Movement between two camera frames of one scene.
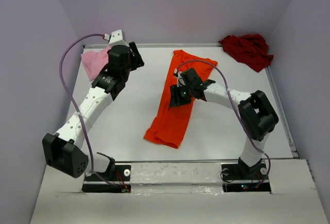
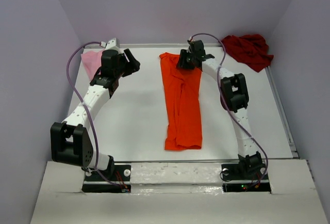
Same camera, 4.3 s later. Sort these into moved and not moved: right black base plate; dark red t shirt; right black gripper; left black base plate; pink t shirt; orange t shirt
Moved: orange t shirt; right black gripper
Not moved: left black base plate; dark red t shirt; right black base plate; pink t shirt
